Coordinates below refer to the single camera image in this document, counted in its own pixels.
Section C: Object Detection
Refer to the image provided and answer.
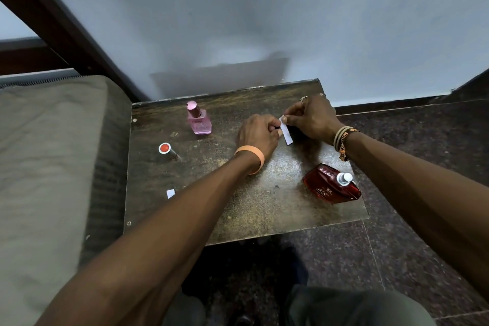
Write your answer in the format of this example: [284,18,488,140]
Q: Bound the person's right hand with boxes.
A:
[282,93,345,145]

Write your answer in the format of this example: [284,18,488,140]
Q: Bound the person's left hand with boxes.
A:
[236,114,283,162]

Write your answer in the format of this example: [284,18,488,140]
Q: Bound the white paper strip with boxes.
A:
[278,115,294,146]

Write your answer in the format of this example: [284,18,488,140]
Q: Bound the person's right forearm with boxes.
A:
[343,132,489,304]

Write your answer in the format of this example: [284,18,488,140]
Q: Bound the person's left forearm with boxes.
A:
[35,152,261,326]

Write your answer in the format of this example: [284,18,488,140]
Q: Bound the orange wristband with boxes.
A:
[234,145,266,176]

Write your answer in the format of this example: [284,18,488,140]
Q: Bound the red perfume bottle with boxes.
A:
[302,163,362,205]

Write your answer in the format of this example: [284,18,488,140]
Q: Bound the pink perfume bottle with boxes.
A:
[186,100,213,135]

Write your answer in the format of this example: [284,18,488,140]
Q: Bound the olive green mattress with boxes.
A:
[0,69,133,326]

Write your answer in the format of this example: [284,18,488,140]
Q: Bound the braided thread bracelets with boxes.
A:
[333,126,361,162]

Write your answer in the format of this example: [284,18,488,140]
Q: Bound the dark wooden bed frame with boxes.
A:
[0,0,150,103]

